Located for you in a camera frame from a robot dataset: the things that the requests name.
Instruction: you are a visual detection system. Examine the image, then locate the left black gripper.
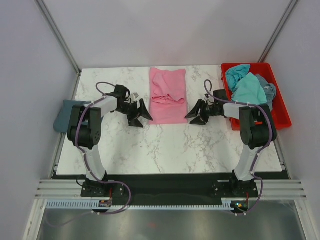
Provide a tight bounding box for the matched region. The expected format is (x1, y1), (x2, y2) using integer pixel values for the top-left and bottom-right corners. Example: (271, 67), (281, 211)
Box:
(115, 99), (152, 129)

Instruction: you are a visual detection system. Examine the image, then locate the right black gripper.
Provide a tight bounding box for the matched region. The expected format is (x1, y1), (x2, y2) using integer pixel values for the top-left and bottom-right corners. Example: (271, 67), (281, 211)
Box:
(185, 99), (218, 126)

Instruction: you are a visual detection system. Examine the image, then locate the pink t shirt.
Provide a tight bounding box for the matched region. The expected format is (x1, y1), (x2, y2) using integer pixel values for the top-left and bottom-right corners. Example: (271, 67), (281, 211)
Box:
(149, 67), (188, 125)

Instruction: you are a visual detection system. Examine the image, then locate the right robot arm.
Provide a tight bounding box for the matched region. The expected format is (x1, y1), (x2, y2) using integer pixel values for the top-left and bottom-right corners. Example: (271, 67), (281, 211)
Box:
(185, 89), (277, 197)

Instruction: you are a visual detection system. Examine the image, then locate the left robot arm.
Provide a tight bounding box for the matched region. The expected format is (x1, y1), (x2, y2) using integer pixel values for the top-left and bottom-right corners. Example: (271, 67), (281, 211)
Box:
(67, 84), (153, 197)

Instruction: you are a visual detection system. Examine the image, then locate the teal t shirt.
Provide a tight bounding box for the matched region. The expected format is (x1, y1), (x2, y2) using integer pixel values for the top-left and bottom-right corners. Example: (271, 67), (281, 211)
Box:
(225, 64), (268, 105)

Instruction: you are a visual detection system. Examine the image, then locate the folded dark blue t shirt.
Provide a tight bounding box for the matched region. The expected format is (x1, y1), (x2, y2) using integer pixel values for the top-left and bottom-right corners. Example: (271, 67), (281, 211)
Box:
(53, 99), (88, 134)

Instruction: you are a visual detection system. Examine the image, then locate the grey blue t shirt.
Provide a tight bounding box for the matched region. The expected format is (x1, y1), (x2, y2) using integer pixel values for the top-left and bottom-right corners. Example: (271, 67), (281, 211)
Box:
(255, 74), (277, 111)

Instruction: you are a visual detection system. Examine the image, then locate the red plastic bin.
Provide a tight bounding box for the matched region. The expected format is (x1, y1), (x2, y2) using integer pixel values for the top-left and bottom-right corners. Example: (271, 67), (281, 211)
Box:
(221, 62), (292, 130)

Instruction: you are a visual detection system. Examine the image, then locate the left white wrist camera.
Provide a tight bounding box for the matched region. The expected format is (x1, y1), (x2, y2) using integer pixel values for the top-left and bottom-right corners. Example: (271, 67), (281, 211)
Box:
(129, 92), (139, 102)

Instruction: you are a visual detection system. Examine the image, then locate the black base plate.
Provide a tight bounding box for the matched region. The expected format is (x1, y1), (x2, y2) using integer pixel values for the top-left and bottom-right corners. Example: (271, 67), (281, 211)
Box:
(81, 173), (259, 206)

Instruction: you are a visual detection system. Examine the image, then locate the right corner aluminium post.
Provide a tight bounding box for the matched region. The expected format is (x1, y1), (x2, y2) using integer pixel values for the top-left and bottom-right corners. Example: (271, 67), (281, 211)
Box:
(258, 0), (300, 63)

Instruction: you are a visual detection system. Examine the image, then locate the corner aluminium post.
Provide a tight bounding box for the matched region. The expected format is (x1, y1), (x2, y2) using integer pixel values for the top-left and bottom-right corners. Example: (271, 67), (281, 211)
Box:
(34, 0), (82, 75)
(258, 0), (300, 63)

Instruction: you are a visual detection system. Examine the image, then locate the aluminium frame rail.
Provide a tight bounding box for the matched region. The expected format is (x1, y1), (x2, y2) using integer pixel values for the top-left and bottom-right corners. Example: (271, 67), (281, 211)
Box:
(35, 180), (307, 200)

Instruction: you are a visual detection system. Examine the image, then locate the white slotted cable duct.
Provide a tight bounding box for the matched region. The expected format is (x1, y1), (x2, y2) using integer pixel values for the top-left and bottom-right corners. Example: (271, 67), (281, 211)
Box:
(45, 198), (248, 211)

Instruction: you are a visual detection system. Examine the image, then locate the left corner aluminium post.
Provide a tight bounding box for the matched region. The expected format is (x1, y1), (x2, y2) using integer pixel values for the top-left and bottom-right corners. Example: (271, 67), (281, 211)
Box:
(34, 0), (82, 75)

